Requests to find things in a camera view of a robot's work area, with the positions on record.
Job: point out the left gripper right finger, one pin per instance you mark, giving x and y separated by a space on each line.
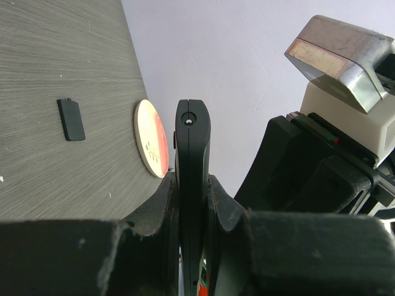
275 253

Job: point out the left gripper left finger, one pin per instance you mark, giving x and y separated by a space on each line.
137 255

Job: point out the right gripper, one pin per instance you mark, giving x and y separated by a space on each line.
306 164

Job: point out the red orange battery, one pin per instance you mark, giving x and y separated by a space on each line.
203 288

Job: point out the black remote control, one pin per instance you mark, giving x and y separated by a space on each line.
192 145

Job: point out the black battery cover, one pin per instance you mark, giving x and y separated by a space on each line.
71 120

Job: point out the pink plate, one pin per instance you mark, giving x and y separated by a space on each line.
151 139

